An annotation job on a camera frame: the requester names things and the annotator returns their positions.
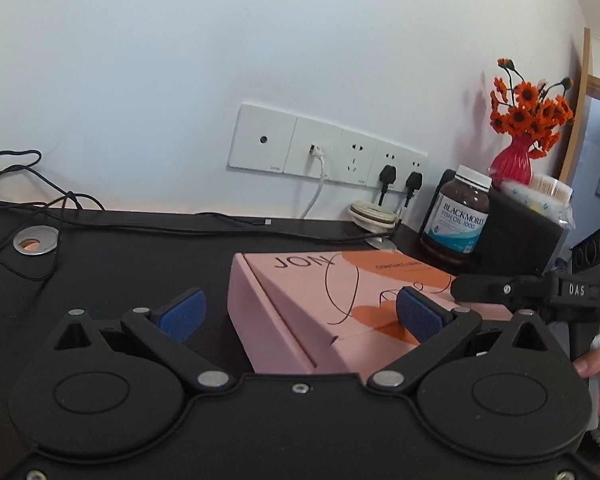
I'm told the pink cardboard box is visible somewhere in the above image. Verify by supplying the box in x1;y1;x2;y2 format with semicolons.
226;250;515;384

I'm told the black appliance cabinet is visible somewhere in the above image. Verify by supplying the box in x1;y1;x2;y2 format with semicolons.
424;170;566;275

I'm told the clear wrapped packet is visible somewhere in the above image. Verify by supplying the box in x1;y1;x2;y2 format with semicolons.
500;180;576;230

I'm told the cotton swab box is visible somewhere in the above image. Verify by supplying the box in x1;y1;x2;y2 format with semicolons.
530;174;573;204

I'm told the brown fish oil bottle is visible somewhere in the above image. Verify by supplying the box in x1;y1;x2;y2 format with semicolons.
420;165;491;263

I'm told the red ribbed vase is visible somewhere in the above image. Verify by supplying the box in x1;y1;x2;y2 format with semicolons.
489;134;532;188

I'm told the silver desk grommet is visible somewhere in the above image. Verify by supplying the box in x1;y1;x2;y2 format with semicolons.
12;226;59;257

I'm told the orange flower bouquet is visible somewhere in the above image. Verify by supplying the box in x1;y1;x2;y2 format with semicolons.
490;58;574;159

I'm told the black wall plug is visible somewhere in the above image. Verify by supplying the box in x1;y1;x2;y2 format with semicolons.
404;171;424;208
377;165;396;206

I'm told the white wall socket strip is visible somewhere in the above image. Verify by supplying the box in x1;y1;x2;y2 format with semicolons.
227;103;428;191

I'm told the black tangled cable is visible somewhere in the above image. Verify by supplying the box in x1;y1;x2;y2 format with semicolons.
0;148;106;283

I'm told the white charging cable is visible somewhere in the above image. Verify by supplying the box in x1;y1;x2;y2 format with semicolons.
299;144;330;220

